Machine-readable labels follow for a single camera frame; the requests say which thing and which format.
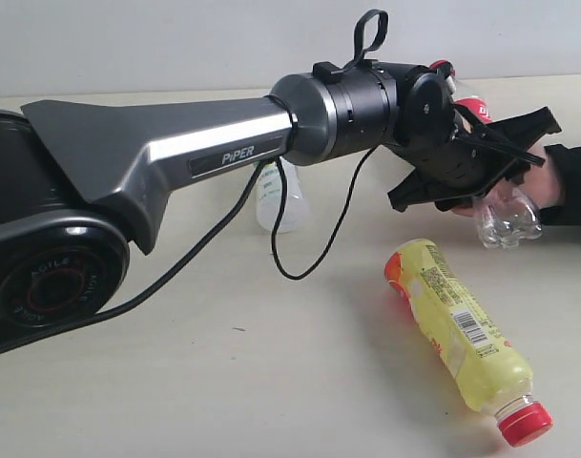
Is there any black jacket sleeve forearm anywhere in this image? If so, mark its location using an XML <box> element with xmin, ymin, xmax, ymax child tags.
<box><xmin>540</xmin><ymin>144</ymin><xmax>581</xmax><ymax>227</ymax></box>

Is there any white bottle green label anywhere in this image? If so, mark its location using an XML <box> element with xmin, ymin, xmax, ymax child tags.
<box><xmin>254</xmin><ymin>159</ymin><xmax>312</xmax><ymax>234</ymax></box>

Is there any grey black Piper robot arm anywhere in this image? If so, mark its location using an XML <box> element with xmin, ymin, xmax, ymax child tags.
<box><xmin>0</xmin><ymin>59</ymin><xmax>560</xmax><ymax>354</ymax></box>

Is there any person's open right hand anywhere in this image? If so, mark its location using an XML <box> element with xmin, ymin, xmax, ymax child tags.
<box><xmin>488</xmin><ymin>143</ymin><xmax>563</xmax><ymax>209</ymax></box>

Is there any clear red-label cola bottle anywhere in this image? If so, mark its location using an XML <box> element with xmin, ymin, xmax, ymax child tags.
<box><xmin>430</xmin><ymin>59</ymin><xmax>542</xmax><ymax>249</ymax></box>

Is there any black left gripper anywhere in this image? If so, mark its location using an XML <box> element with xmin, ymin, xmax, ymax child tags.
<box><xmin>387</xmin><ymin>107</ymin><xmax>562</xmax><ymax>211</ymax></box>

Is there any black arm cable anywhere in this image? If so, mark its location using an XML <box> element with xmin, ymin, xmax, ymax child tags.
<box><xmin>0</xmin><ymin>9</ymin><xmax>547</xmax><ymax>359</ymax></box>

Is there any yellow juice bottle red cap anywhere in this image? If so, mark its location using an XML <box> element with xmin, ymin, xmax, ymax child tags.
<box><xmin>384</xmin><ymin>239</ymin><xmax>553</xmax><ymax>448</ymax></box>

